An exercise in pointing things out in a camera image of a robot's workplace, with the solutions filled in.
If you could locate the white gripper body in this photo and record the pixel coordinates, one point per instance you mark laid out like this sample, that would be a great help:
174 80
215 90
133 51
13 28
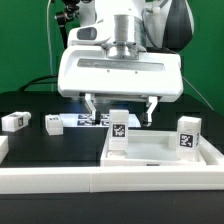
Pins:
87 69

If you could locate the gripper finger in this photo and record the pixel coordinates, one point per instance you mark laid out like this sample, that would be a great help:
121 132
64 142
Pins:
146 117
95 114

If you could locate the white square table top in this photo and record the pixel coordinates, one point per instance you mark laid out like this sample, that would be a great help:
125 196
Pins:
158 148

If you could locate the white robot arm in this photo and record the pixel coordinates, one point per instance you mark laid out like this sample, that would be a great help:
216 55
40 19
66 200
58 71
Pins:
127 50

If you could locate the sheet with fiducial markers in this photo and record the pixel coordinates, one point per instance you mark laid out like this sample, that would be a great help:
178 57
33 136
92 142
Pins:
83 120

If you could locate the white U-shaped obstacle fence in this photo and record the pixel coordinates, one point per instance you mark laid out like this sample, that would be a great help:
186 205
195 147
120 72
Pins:
109 179

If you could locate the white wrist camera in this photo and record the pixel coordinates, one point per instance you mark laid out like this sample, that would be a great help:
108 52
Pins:
95 34

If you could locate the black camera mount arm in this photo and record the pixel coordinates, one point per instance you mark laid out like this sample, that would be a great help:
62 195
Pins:
67 15

